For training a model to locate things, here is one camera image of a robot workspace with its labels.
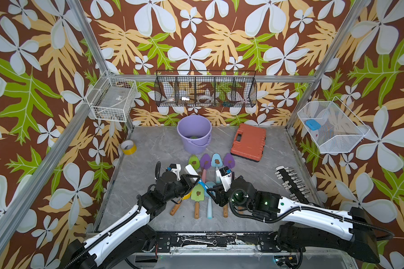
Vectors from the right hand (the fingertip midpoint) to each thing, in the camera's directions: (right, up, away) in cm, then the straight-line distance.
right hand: (207, 190), depth 71 cm
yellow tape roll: (-51, +18, +39) cm, 67 cm away
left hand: (-3, +5, +4) cm, 7 cm away
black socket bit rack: (+50, -5, +18) cm, 53 cm away
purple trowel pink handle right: (+14, +10, +30) cm, 35 cm away
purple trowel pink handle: (0, +9, +30) cm, 31 cm away
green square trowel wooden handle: (-5, -8, +17) cm, 19 cm away
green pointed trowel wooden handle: (+9, -14, +10) cm, 20 cm away
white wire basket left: (-49, +44, +15) cm, 68 cm away
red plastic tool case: (+28, +21, +34) cm, 49 cm away
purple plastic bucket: (-6, +28, +40) cm, 49 cm away
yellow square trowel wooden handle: (-10, -7, +16) cm, 20 cm away
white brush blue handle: (-8, +8, +4) cm, 12 cm away
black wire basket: (-2, +53, +25) cm, 59 cm away
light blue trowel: (+7, +9, +30) cm, 32 cm away
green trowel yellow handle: (-7, +9, +30) cm, 32 cm away
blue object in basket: (+56, +30, +15) cm, 65 cm away
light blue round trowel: (+1, -2, -2) cm, 3 cm away
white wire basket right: (+62, +22, +7) cm, 67 cm away
